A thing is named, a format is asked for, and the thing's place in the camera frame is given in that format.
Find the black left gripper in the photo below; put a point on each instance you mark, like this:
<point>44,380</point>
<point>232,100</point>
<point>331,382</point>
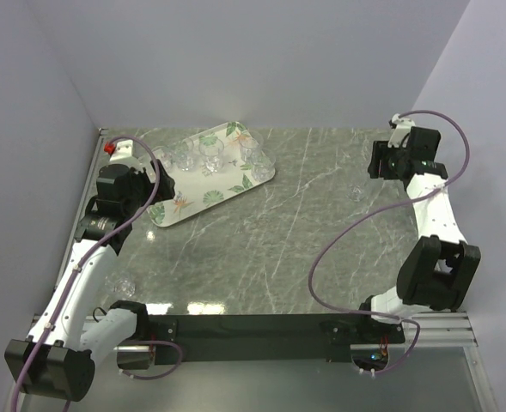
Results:
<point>165,190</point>

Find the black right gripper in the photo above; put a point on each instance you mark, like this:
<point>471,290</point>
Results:
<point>381,152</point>

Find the clear glass cup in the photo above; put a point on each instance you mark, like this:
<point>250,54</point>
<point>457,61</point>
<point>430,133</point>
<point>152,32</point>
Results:
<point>183,153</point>
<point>166,156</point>
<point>250,143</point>
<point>263,166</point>
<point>356,193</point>
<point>211,150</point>
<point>122,288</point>

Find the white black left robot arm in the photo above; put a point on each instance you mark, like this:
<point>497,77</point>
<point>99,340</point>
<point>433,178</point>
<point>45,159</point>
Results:
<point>58,358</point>

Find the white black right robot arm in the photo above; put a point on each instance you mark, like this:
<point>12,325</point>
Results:
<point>439,270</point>

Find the floral leaf print tray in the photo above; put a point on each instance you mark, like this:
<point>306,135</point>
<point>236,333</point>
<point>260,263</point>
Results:
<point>199,189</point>

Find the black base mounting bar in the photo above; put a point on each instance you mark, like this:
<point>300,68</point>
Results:
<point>264,337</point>

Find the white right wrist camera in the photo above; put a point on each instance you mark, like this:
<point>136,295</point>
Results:
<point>401,129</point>

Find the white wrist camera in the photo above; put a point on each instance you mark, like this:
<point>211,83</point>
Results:
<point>122,152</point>
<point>401,129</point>

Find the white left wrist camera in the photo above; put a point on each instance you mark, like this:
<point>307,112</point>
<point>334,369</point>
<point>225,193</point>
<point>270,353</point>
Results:
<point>122,152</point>

